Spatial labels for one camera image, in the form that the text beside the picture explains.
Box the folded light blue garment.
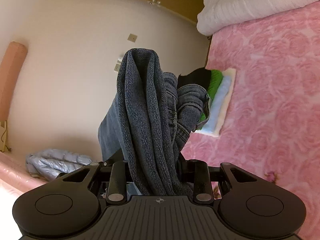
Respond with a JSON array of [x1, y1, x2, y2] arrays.
[[202, 76, 232, 134]]

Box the folded black garment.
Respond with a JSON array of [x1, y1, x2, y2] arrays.
[[177, 67, 213, 91]]

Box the silver blue puffer jacket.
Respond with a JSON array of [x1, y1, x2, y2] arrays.
[[25, 148, 94, 182]]

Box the pink glossy padded seat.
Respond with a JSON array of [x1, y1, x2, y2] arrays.
[[0, 152, 48, 198]]

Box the thin dark cable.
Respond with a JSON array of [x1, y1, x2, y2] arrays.
[[0, 119, 13, 153]]

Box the pink floral blanket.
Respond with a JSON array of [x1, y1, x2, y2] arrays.
[[180, 1, 320, 240]]

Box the blue denim jeans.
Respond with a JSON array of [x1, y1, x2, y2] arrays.
[[98, 48, 212, 197]]

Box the folded cream garment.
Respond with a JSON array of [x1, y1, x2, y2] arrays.
[[209, 68, 237, 138]]

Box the folded green garment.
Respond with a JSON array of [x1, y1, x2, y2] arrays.
[[199, 69, 224, 123]]

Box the pale striped quilt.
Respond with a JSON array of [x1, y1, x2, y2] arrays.
[[197, 0, 320, 36]]

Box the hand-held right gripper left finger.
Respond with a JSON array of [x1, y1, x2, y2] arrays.
[[61, 160, 129, 204]]

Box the pink upright cushion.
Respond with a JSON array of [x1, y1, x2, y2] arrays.
[[0, 41, 28, 122]]

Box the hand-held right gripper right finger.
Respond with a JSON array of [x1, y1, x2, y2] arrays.
[[176, 158, 259, 204]]

